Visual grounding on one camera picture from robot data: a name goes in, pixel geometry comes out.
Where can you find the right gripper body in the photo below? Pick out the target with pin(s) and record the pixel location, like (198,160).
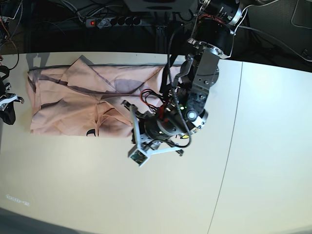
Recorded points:
(4,74)

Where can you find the black power adapter box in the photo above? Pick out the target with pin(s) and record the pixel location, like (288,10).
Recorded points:
(178,39)

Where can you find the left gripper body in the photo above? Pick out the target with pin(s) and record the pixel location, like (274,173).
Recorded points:
(190,120)

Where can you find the pink T-shirt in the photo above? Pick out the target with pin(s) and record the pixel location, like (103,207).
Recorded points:
(86,100)

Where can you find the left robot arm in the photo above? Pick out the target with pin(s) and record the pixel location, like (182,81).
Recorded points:
(183,96)

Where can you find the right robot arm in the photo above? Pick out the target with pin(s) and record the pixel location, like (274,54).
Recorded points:
(8,11)

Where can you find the white power strip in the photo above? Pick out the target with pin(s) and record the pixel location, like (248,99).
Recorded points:
(91,22)

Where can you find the white table sticker label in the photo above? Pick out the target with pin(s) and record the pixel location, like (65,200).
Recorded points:
(14,199)

